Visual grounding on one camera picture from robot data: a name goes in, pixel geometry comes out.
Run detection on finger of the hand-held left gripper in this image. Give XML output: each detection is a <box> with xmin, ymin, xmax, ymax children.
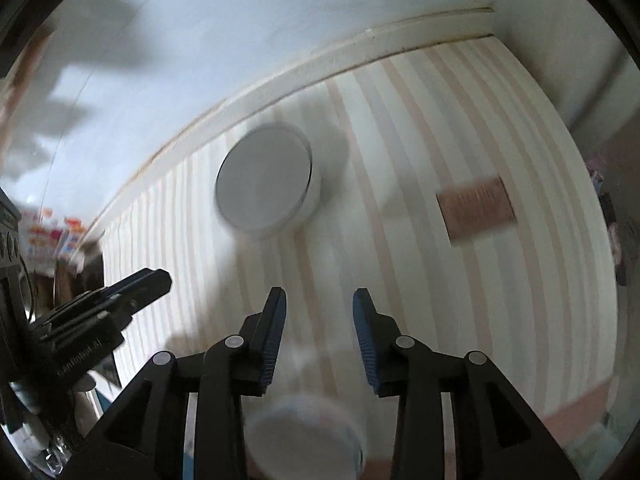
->
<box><xmin>102</xmin><ymin>268</ymin><xmax>173</xmax><ymax>318</ymax></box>

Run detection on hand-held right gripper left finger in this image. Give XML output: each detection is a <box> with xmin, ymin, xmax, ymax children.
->
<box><xmin>67</xmin><ymin>286</ymin><xmax>288</xmax><ymax>480</ymax></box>

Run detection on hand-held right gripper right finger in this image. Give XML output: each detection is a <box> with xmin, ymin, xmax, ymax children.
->
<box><xmin>351</xmin><ymin>286</ymin><xmax>582</xmax><ymax>480</ymax></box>

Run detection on white bowl with blue print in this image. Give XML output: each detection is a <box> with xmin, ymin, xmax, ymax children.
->
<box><xmin>245</xmin><ymin>394</ymin><xmax>368</xmax><ymax>480</ymax></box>

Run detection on white bowl with dark rim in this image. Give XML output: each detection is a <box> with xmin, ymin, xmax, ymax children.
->
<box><xmin>214</xmin><ymin>122</ymin><xmax>322</xmax><ymax>242</ymax></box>

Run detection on small brown square pad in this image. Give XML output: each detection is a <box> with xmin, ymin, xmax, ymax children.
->
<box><xmin>435</xmin><ymin>176</ymin><xmax>518</xmax><ymax>247</ymax></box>

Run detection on colourful wall sticker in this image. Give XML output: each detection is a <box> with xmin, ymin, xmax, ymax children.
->
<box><xmin>24</xmin><ymin>207</ymin><xmax>93</xmax><ymax>262</ymax></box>

